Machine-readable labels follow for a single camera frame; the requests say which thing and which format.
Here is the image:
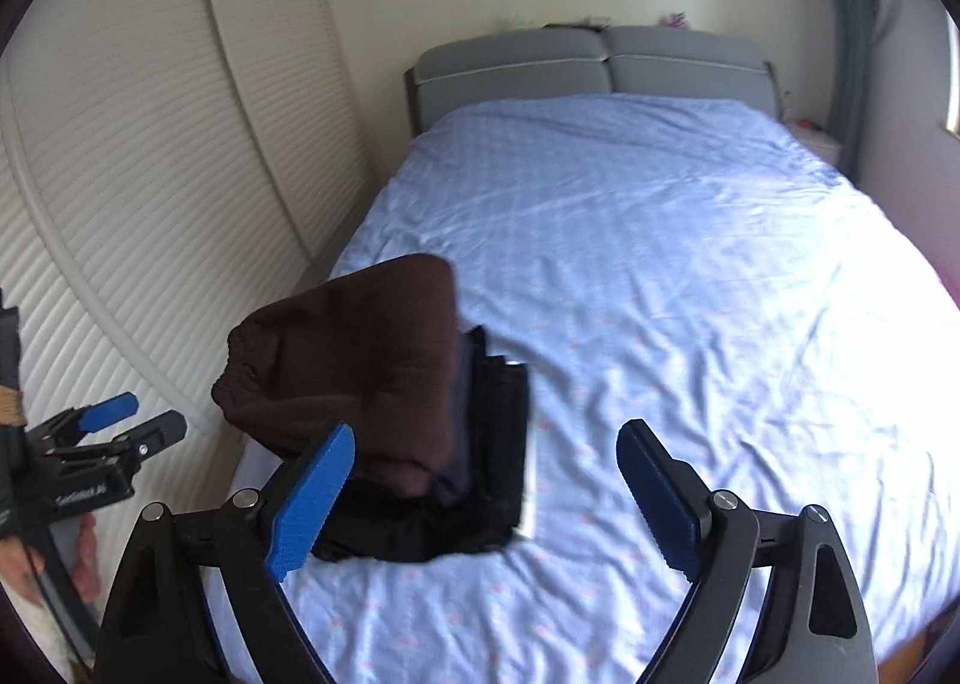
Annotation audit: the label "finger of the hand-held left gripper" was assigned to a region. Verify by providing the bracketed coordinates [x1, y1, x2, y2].
[26, 393, 140, 452]
[45, 410, 188, 484]

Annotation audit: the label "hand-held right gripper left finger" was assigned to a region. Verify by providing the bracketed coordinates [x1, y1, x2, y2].
[94, 421, 356, 684]

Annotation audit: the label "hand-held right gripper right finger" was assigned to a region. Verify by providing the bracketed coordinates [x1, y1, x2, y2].
[615, 418, 878, 684]

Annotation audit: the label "brown pants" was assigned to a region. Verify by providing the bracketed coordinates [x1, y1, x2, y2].
[211, 253, 470, 503]

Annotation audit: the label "person's left hand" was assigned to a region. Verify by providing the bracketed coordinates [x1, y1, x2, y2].
[0, 513, 103, 608]

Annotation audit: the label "white folded garment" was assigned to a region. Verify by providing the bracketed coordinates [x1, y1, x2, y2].
[516, 360, 538, 540]

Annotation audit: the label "stack of dark folded clothes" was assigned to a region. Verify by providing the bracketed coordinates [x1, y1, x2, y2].
[311, 325, 533, 565]

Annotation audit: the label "white wardrobe doors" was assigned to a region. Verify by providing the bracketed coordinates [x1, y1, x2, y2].
[0, 0, 376, 659]

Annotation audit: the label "bed with blue striped cover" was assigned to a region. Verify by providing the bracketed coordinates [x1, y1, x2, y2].
[202, 91, 960, 684]

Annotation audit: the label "white nightstand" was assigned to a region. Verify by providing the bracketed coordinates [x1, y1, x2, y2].
[787, 121, 845, 164]

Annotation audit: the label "grey padded headboard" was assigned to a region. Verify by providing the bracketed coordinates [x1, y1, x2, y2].
[405, 26, 781, 134]

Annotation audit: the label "window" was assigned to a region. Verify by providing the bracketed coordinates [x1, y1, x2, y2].
[937, 1, 960, 134]

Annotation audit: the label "green curtain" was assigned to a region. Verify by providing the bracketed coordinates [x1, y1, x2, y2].
[821, 0, 880, 176]

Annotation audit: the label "wooden bed frame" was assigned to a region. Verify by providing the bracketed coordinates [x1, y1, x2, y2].
[877, 628, 955, 684]

